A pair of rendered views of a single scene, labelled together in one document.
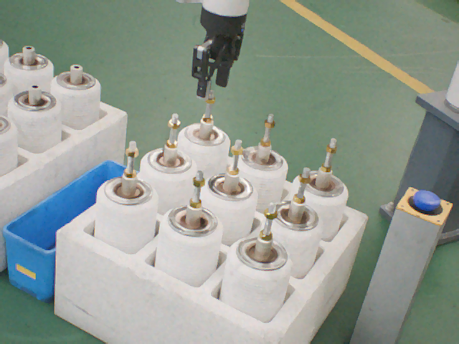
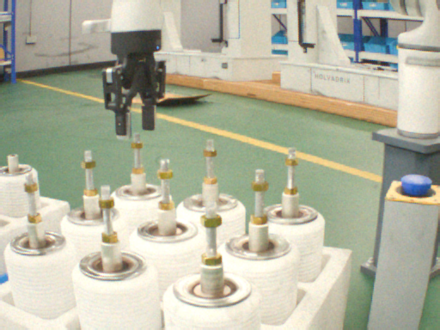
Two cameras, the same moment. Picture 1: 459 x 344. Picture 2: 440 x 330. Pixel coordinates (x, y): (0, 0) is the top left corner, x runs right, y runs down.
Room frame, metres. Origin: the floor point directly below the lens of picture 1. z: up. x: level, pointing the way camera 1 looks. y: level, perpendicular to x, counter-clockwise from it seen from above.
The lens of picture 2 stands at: (0.34, -0.09, 0.49)
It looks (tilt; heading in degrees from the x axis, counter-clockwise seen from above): 14 degrees down; 2
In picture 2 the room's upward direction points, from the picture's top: straight up
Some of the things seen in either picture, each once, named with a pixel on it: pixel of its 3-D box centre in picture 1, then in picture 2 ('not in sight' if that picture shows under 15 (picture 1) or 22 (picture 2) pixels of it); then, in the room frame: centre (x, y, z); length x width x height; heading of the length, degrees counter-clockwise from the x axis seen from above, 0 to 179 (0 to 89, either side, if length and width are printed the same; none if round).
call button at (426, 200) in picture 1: (426, 202); (416, 186); (0.91, -0.31, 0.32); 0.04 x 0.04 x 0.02
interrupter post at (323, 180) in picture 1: (323, 178); (290, 205); (1.02, -0.16, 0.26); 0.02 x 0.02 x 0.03
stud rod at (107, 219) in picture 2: (196, 193); (107, 221); (0.85, 0.04, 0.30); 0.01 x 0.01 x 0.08; 16
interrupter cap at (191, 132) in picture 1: (204, 135); (139, 192); (1.12, 0.05, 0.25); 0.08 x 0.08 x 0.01
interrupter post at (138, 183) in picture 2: (206, 129); (138, 184); (1.12, 0.05, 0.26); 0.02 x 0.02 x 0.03
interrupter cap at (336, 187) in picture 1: (321, 184); (290, 214); (1.02, -0.16, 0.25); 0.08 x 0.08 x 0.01
